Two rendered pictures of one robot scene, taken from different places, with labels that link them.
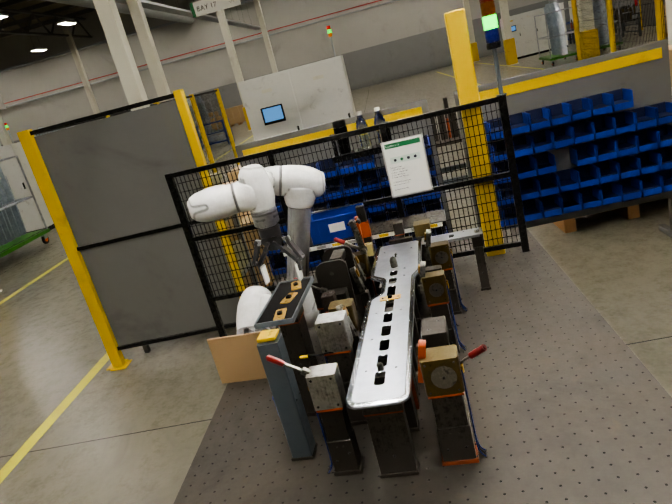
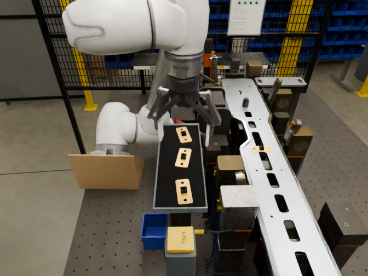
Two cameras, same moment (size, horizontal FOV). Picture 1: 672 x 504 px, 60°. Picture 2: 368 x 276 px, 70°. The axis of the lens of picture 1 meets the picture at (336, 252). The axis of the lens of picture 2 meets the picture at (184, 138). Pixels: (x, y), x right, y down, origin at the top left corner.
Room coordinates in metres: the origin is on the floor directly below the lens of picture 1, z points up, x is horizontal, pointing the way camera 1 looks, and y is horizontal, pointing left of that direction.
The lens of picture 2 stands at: (1.37, 0.35, 1.71)
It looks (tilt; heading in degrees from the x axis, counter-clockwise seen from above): 38 degrees down; 346
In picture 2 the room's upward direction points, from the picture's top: straight up
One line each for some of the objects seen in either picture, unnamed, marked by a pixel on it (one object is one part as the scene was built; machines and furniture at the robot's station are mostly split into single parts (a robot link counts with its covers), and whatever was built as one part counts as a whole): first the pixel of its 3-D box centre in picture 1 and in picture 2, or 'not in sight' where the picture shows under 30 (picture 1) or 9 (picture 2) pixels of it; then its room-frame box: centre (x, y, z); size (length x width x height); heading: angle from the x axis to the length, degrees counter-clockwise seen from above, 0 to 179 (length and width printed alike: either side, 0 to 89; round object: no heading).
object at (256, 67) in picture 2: (428, 255); (250, 89); (2.79, -0.45, 0.88); 0.08 x 0.08 x 0.36; 77
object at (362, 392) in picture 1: (392, 300); (264, 153); (2.08, -0.16, 1.00); 1.38 x 0.22 x 0.02; 167
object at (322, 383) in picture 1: (331, 421); not in sight; (1.56, 0.15, 0.88); 0.12 x 0.07 x 0.36; 77
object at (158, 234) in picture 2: not in sight; (155, 231); (1.99, 0.32, 0.75); 0.11 x 0.10 x 0.09; 167
